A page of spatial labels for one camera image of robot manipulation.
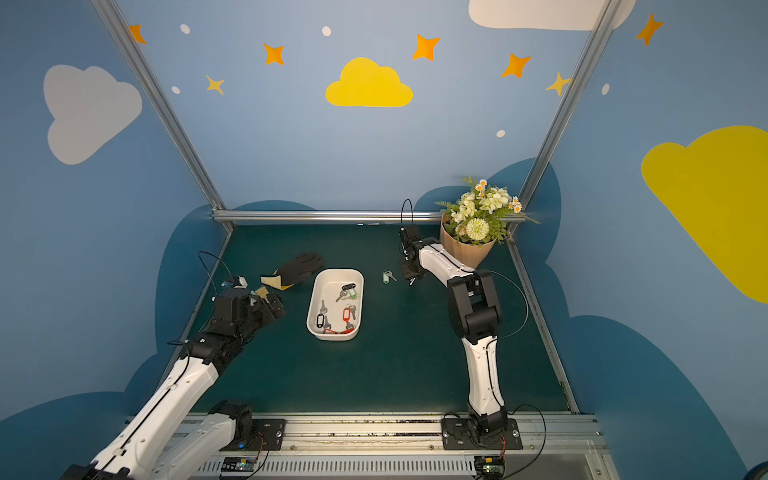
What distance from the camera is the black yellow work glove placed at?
1.03 meters

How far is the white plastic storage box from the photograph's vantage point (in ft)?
3.08

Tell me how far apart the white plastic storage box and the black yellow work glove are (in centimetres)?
5
